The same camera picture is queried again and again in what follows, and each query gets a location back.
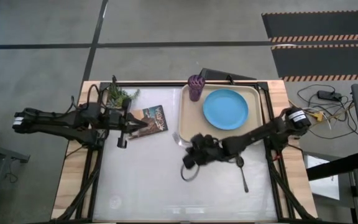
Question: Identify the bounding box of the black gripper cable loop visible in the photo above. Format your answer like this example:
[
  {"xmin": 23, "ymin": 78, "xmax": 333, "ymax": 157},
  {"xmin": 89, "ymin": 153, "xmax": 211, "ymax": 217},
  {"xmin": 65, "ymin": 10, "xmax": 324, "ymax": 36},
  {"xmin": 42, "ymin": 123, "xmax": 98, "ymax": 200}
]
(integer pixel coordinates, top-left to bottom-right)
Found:
[{"xmin": 179, "ymin": 162, "xmax": 201, "ymax": 183}]

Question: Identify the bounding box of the black power adapter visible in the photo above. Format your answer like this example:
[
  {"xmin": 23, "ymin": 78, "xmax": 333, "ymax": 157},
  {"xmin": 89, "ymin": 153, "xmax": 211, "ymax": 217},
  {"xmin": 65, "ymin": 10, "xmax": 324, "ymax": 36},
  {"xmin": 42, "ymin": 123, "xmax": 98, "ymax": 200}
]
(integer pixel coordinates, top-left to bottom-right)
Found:
[{"xmin": 316, "ymin": 90, "xmax": 343, "ymax": 102}]

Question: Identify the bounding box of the beige plastic tray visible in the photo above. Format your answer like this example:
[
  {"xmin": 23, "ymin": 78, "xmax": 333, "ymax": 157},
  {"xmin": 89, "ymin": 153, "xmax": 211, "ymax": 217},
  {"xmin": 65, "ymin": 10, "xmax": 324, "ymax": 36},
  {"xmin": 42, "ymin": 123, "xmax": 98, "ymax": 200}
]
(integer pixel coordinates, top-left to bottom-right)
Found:
[{"xmin": 177, "ymin": 83, "xmax": 264, "ymax": 146}]

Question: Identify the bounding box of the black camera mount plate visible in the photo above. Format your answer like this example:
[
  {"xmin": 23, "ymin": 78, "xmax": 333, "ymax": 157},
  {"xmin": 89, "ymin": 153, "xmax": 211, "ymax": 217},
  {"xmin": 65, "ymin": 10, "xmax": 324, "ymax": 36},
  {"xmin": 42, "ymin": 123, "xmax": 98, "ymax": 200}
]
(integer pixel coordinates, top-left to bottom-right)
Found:
[{"xmin": 198, "ymin": 67, "xmax": 258, "ymax": 83}]

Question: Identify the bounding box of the black hazard striped floor mat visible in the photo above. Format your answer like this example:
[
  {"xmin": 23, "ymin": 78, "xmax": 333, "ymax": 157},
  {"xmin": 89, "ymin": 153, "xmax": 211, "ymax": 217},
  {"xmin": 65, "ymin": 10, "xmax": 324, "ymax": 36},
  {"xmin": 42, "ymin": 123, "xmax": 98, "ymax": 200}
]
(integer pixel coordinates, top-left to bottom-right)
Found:
[
  {"xmin": 270, "ymin": 42, "xmax": 358, "ymax": 83},
  {"xmin": 260, "ymin": 9, "xmax": 358, "ymax": 44}
]

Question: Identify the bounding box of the green succulent plant in pot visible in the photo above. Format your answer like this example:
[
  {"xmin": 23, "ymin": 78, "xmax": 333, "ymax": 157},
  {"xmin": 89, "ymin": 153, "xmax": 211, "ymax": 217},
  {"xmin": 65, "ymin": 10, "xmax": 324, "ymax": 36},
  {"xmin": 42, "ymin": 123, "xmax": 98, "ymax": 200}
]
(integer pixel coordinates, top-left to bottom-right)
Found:
[{"xmin": 105, "ymin": 80, "xmax": 141, "ymax": 110}]

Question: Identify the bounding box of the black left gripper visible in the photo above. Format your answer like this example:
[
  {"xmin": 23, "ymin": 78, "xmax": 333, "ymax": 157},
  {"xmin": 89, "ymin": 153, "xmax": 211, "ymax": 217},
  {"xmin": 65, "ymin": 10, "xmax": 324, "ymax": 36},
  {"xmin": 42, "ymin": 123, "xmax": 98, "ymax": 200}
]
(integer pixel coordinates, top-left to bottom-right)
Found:
[{"xmin": 105, "ymin": 98, "xmax": 150, "ymax": 149}]

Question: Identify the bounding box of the silver fork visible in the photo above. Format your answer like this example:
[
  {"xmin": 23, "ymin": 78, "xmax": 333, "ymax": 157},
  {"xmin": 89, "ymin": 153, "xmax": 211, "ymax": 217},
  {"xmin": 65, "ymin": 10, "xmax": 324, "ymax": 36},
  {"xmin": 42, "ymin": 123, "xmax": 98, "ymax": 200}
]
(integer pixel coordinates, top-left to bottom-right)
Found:
[{"xmin": 172, "ymin": 131, "xmax": 194, "ymax": 150}]

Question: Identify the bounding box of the black floor cable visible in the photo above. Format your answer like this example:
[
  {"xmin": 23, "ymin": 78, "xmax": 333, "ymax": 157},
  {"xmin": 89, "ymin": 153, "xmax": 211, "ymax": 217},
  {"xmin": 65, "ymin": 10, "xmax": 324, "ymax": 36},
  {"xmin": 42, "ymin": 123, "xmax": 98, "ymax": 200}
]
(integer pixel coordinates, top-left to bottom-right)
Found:
[{"xmin": 296, "ymin": 83, "xmax": 358, "ymax": 141}]

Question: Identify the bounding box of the silver spoon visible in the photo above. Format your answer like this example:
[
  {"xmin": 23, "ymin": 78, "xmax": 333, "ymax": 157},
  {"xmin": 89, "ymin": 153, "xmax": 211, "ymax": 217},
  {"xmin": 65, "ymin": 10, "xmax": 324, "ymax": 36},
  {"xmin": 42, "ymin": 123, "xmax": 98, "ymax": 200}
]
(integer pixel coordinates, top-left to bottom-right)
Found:
[{"xmin": 235, "ymin": 155, "xmax": 250, "ymax": 194}]

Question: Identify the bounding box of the Acadia picture book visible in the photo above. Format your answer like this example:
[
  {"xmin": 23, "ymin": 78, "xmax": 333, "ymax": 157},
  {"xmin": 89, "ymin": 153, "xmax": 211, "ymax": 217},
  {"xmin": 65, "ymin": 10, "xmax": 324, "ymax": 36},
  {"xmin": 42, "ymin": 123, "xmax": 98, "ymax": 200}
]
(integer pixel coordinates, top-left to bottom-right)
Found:
[{"xmin": 128, "ymin": 104, "xmax": 170, "ymax": 141}]

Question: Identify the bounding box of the black cart bar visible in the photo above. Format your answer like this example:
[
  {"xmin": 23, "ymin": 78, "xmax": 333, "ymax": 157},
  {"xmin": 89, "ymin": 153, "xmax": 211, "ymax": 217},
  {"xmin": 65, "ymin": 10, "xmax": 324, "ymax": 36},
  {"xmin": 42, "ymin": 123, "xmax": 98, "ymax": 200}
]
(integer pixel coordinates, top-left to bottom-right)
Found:
[{"xmin": 306, "ymin": 151, "xmax": 358, "ymax": 182}]

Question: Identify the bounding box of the purple faceted plastic cup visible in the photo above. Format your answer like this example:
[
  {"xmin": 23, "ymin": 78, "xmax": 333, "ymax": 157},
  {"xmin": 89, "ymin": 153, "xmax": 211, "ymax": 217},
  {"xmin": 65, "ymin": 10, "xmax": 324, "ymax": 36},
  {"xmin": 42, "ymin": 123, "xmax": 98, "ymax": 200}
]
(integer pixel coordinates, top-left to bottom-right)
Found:
[{"xmin": 187, "ymin": 73, "xmax": 206, "ymax": 103}]

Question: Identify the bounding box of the white paper sheet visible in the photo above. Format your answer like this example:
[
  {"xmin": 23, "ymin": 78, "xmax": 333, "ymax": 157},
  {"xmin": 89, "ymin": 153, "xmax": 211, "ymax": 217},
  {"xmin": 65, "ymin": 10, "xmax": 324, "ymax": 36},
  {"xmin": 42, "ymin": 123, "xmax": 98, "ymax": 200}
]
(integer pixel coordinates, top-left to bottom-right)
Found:
[{"xmin": 303, "ymin": 154, "xmax": 341, "ymax": 201}]

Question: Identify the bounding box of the black aluminium table frame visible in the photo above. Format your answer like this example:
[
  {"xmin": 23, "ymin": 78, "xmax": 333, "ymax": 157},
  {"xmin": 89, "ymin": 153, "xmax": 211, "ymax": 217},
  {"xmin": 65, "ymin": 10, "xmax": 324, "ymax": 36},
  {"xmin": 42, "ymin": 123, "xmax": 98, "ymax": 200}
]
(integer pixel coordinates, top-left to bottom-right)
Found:
[{"xmin": 53, "ymin": 80, "xmax": 321, "ymax": 224}]

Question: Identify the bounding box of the blue round plate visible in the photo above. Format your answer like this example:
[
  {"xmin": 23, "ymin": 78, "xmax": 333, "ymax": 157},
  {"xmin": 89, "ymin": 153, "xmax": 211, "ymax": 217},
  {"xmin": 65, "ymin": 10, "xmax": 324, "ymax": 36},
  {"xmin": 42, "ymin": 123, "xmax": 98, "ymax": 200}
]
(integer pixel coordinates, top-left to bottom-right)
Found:
[{"xmin": 202, "ymin": 88, "xmax": 250, "ymax": 131}]

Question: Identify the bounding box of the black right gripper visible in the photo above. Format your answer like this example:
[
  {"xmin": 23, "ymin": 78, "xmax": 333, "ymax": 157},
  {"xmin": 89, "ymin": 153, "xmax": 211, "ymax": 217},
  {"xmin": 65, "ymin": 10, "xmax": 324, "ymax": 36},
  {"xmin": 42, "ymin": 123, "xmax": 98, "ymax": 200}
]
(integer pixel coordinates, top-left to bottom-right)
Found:
[{"xmin": 181, "ymin": 133, "xmax": 227, "ymax": 170}]

